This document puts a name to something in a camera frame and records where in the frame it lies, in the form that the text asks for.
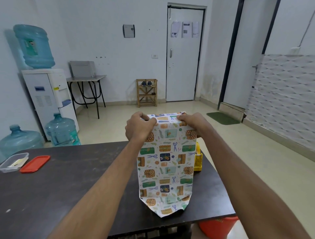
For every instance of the white water dispenser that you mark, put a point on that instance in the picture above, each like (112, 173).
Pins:
(44, 96)

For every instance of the person's right fingers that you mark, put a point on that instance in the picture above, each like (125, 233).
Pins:
(185, 118)

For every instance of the person's left forearm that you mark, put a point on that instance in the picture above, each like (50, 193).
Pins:
(108, 184)

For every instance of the person's right forearm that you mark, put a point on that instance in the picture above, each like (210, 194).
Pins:
(241, 187)

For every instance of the gift box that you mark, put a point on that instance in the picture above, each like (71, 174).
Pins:
(164, 167)

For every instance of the person's left fingers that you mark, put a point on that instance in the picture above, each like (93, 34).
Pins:
(145, 117)

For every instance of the grey metal box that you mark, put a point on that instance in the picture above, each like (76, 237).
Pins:
(82, 69)

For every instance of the grey wall panel box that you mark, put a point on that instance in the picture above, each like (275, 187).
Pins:
(129, 31)

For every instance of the yellow tape dispenser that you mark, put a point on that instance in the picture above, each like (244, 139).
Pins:
(198, 160)

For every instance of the small black-legged side table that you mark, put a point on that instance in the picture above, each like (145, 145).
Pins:
(85, 79)

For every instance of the blue water jug with label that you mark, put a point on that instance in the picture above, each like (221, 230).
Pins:
(34, 46)
(62, 131)

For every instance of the person's right hand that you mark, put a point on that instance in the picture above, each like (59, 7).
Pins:
(198, 124)

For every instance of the blue empty water jug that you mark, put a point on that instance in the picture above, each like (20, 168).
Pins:
(19, 141)

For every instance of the clear plastic container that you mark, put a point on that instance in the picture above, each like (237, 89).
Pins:
(12, 162)

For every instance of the person's left hand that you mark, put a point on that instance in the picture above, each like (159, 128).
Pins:
(137, 128)

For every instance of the white door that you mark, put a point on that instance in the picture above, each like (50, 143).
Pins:
(184, 69)

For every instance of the green doormat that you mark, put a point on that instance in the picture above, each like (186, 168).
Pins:
(222, 118)

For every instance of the white wall junction box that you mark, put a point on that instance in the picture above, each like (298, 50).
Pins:
(294, 50)

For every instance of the white paper notice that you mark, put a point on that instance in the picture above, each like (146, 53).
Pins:
(175, 29)
(186, 29)
(195, 29)

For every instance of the wooden shoe rack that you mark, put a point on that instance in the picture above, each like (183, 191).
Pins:
(147, 94)

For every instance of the white wavy patterned panel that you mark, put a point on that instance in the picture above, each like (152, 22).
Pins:
(283, 98)

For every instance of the orange plastic bucket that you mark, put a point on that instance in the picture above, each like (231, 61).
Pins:
(216, 227)

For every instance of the red plastic lid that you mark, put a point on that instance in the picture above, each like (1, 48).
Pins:
(34, 164)

